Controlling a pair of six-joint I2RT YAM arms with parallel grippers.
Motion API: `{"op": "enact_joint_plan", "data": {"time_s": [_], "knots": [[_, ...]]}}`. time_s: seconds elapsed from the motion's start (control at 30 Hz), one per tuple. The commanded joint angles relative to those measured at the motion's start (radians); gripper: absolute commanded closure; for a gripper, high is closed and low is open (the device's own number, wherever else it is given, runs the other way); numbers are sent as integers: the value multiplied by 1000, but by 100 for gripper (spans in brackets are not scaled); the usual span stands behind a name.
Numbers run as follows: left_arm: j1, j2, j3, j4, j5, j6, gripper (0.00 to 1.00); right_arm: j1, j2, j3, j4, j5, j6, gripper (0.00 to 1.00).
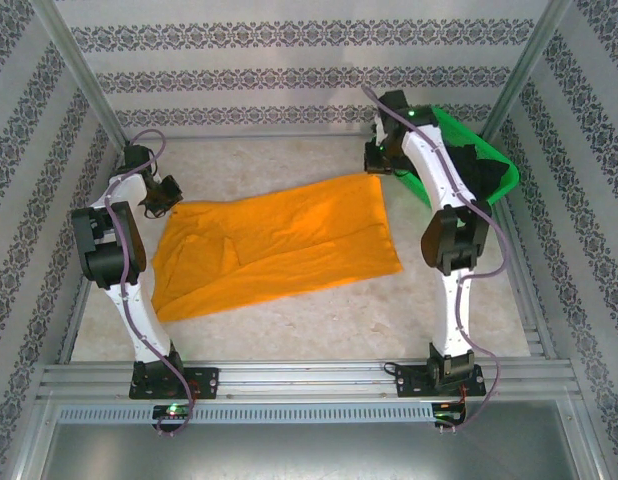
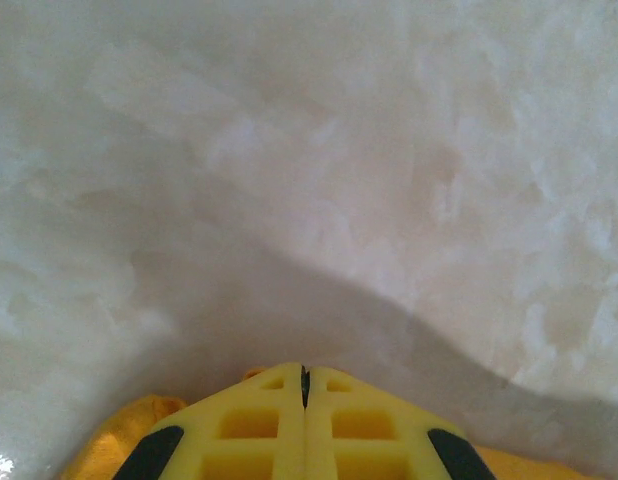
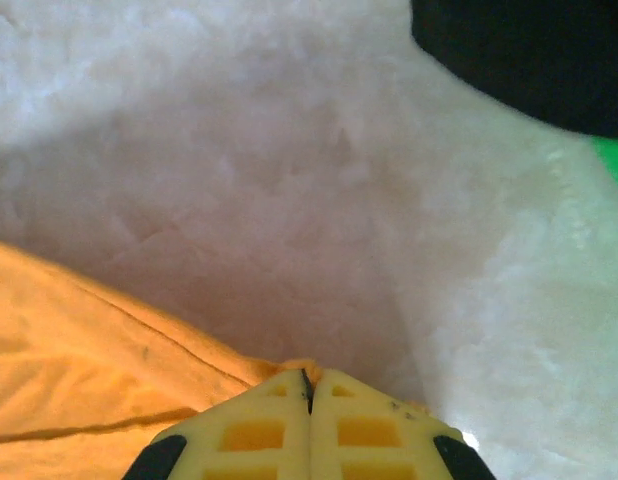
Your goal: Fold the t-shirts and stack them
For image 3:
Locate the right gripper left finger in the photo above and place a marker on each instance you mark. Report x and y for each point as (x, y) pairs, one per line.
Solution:
(259, 415)

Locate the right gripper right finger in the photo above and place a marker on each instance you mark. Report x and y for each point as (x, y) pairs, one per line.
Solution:
(369, 425)

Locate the orange t-shirt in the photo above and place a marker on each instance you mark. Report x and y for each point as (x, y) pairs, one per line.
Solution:
(64, 350)

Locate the green plastic basket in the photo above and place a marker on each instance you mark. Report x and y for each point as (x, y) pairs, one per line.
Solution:
(614, 160)

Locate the black t-shirt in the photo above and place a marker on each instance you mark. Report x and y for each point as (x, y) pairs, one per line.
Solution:
(529, 55)

